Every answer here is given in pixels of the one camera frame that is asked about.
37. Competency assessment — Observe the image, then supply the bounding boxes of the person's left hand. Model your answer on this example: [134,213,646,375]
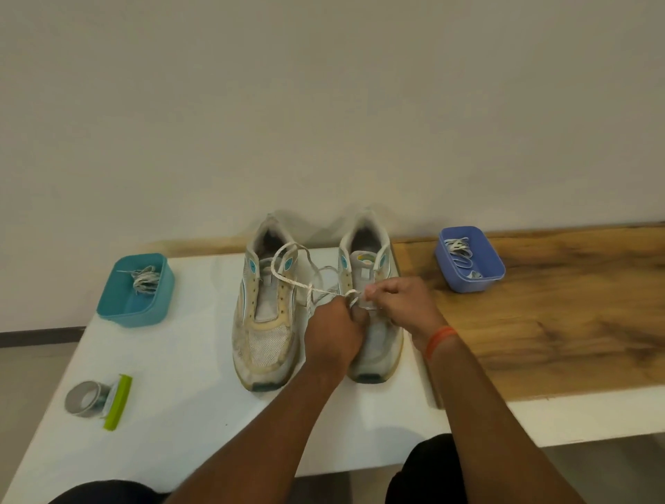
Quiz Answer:
[303,294,371,377]

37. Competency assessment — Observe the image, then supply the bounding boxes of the person's right hand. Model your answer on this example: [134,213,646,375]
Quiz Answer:
[363,276,450,350]

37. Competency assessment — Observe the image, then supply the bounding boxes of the worn white sneaker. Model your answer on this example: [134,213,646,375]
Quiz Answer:
[232,213,302,393]
[337,213,405,384]

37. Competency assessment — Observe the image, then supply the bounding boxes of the person's right forearm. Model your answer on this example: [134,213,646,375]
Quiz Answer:
[425,337,585,504]

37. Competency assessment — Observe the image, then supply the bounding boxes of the person's left forearm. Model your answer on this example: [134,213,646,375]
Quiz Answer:
[166,363,349,504]

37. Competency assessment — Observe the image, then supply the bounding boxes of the orange thread wristband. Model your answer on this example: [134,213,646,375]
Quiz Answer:
[423,325,461,362]

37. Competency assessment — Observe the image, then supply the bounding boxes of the blue plastic container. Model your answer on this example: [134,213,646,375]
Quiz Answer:
[434,226,506,294]

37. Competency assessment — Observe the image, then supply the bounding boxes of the black trousers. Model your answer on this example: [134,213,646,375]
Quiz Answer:
[49,433,468,504]

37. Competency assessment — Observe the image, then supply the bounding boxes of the teal plastic container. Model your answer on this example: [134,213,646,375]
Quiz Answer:
[96,253,175,329]

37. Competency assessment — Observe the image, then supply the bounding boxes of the green utility cutter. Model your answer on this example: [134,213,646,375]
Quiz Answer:
[102,373,134,432]

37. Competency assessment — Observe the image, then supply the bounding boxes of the grey tape roll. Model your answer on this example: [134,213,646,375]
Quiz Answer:
[64,381,111,418]

